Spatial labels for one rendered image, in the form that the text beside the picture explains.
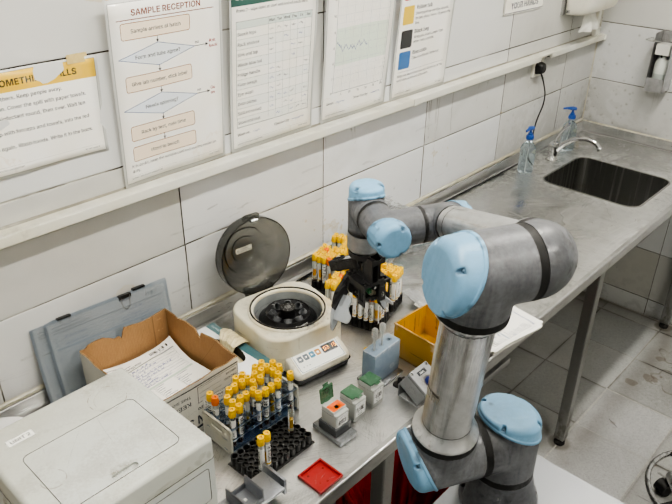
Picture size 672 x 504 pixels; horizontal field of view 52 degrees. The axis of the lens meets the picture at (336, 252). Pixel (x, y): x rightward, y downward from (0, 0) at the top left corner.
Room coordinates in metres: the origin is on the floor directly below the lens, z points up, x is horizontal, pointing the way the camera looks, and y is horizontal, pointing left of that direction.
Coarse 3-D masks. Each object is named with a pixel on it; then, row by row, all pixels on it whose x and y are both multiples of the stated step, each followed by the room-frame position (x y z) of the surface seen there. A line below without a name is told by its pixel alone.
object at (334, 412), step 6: (330, 402) 1.19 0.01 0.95; (336, 402) 1.19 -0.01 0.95; (342, 402) 1.19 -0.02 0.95; (324, 408) 1.18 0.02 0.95; (330, 408) 1.17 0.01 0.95; (336, 408) 1.17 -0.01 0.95; (342, 408) 1.18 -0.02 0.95; (324, 414) 1.18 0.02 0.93; (330, 414) 1.16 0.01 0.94; (336, 414) 1.16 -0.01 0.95; (342, 414) 1.16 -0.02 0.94; (348, 414) 1.18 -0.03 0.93; (324, 420) 1.18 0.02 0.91; (330, 420) 1.16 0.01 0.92; (336, 420) 1.15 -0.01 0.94; (342, 420) 1.16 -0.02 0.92; (336, 426) 1.15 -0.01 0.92
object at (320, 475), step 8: (312, 464) 1.07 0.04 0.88; (320, 464) 1.08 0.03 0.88; (328, 464) 1.07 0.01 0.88; (304, 472) 1.05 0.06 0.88; (312, 472) 1.06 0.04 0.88; (320, 472) 1.06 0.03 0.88; (328, 472) 1.06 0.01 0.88; (336, 472) 1.05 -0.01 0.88; (304, 480) 1.03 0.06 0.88; (312, 480) 1.03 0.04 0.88; (320, 480) 1.03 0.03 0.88; (328, 480) 1.03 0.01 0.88; (336, 480) 1.03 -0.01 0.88; (312, 488) 1.01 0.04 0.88; (320, 488) 1.01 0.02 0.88; (328, 488) 1.01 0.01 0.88
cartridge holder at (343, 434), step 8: (320, 424) 1.18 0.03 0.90; (328, 424) 1.16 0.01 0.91; (344, 424) 1.16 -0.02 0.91; (320, 432) 1.17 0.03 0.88; (328, 432) 1.16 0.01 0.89; (336, 432) 1.14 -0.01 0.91; (344, 432) 1.16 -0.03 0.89; (352, 432) 1.16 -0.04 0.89; (336, 440) 1.14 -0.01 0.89; (344, 440) 1.14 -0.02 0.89
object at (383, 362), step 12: (384, 336) 1.41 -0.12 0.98; (372, 348) 1.36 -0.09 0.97; (384, 348) 1.36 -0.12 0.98; (396, 348) 1.39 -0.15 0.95; (372, 360) 1.33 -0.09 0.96; (384, 360) 1.35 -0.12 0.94; (396, 360) 1.39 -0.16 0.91; (372, 372) 1.33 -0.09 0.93; (384, 372) 1.36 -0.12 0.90; (396, 372) 1.38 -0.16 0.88; (384, 384) 1.34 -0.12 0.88
